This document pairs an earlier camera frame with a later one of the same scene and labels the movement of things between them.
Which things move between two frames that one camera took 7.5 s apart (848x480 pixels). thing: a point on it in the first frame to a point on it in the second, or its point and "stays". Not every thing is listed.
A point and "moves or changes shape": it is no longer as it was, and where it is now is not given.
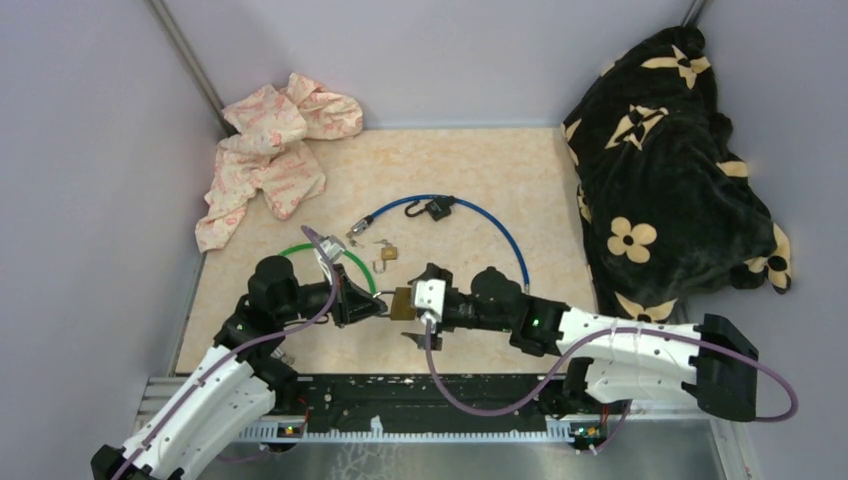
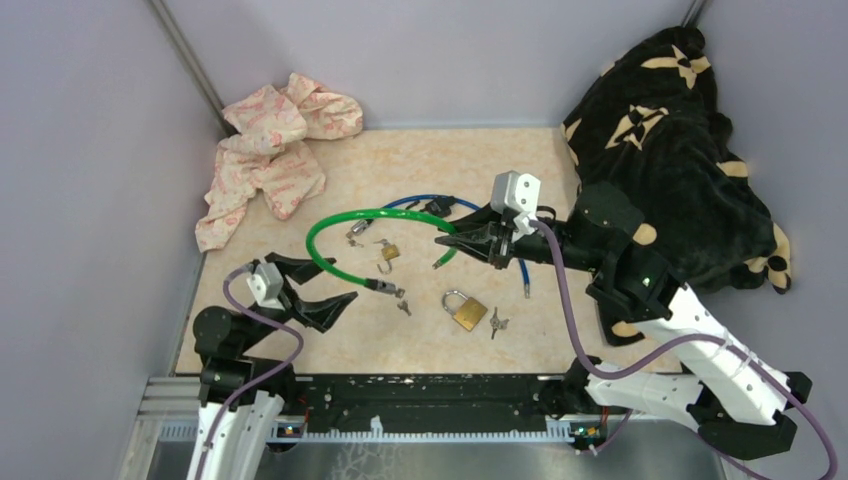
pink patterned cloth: x=267 y=152 stays
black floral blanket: x=666 y=210 stays
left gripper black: x=351 y=302 to x=320 y=313
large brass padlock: x=402 y=309 moves or changes shape
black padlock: x=438 y=208 stays
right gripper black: x=435 y=270 to x=501 y=243
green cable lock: x=375 y=294 to x=377 y=284
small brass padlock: x=388 y=253 stays
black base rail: x=415 y=408 stays
